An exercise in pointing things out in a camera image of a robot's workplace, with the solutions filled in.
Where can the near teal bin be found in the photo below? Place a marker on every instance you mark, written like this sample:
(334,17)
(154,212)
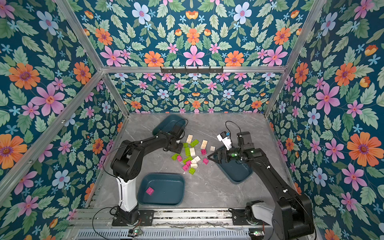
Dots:
(169,190)

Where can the green lego lower center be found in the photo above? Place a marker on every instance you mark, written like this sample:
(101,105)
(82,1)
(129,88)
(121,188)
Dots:
(187,159)

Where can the far teal bin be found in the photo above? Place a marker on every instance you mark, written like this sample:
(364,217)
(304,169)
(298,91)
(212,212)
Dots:
(173,124)

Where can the black wall hook rail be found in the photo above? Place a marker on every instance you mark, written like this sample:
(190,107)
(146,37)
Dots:
(191,70)

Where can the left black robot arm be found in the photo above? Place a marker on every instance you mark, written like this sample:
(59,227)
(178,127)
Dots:
(128,161)

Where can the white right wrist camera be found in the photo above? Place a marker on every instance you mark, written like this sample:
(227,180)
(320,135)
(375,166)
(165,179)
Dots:
(225,138)

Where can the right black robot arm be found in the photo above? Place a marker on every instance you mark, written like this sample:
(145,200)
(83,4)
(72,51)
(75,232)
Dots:
(291,217)

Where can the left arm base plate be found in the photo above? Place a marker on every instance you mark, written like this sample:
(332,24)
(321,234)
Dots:
(134,218)

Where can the teal bin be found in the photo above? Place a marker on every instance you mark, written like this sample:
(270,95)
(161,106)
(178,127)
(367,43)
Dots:
(232,166)
(173,124)
(169,190)

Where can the cream long lego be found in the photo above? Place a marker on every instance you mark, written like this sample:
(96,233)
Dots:
(204,144)
(189,139)

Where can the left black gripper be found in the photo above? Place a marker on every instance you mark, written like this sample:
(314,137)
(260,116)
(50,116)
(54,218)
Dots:
(179,149)

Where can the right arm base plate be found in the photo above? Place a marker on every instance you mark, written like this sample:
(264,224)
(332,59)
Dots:
(240,217)

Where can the cream lego center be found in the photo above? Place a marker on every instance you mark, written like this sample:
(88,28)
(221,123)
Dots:
(192,152)

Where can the right teal bin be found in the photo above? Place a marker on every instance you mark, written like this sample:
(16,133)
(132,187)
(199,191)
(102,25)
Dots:
(232,166)

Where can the green long lego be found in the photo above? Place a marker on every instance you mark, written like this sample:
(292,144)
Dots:
(187,151)
(194,143)

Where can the green small lego near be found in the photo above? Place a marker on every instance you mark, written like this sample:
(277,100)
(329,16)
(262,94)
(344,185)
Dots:
(192,171)

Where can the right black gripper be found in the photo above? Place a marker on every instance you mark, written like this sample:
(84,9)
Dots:
(225,152)

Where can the green lego mid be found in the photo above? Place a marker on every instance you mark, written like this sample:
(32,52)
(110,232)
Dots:
(175,157)

